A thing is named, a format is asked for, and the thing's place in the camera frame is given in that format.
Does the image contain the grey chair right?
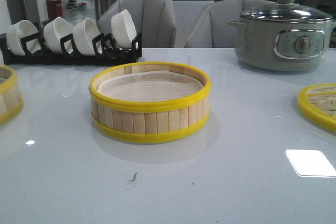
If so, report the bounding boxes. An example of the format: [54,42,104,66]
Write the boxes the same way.
[184,0,272,48]

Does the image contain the grey chair left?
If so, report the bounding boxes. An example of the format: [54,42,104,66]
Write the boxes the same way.
[97,0,176,48]

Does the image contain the red bin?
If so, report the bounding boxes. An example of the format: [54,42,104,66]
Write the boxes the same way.
[46,0,63,21]

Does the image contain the black bowl rack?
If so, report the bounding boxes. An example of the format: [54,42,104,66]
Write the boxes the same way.
[1,32,142,66]

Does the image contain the grey chair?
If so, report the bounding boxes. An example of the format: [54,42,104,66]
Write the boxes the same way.
[184,0,272,48]
[97,0,176,48]

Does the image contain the grey-green electric cooking pot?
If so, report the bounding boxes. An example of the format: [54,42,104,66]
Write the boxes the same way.
[228,18,335,71]

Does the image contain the glass pot lid with knob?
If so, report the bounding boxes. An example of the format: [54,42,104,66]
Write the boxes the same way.
[240,0,333,23]

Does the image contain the bamboo steamer lid yellow rim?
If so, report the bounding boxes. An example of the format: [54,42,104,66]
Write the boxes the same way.
[297,83,335,133]

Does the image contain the bamboo steamer basket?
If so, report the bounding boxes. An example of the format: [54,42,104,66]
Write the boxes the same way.
[1,65,24,125]
[89,61,211,144]

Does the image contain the white bowl far left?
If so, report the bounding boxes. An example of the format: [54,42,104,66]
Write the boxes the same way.
[6,20,38,56]

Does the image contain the white bowl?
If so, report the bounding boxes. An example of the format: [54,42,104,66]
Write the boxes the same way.
[110,9,137,49]
[73,18,100,56]
[6,20,38,56]
[44,17,72,54]

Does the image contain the white paper steamer liner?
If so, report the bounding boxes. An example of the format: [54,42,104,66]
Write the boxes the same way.
[98,70,203,102]

